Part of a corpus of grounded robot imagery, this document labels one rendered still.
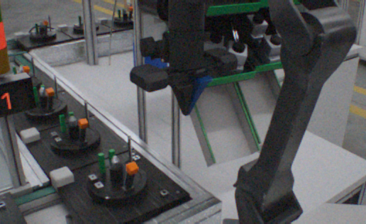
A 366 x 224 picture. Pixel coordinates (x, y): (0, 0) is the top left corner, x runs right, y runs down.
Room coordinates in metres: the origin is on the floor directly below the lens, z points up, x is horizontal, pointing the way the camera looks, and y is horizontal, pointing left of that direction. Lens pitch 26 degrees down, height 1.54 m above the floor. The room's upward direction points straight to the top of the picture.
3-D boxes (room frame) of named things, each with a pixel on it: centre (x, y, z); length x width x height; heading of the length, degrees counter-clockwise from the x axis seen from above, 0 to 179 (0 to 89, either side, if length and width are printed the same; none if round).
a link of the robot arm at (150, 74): (0.64, -0.01, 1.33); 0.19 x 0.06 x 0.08; 126
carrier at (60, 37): (2.02, 0.70, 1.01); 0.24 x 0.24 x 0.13; 36
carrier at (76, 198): (0.77, 0.14, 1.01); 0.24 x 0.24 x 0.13; 36
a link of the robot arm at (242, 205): (0.47, -0.13, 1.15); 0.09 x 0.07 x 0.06; 127
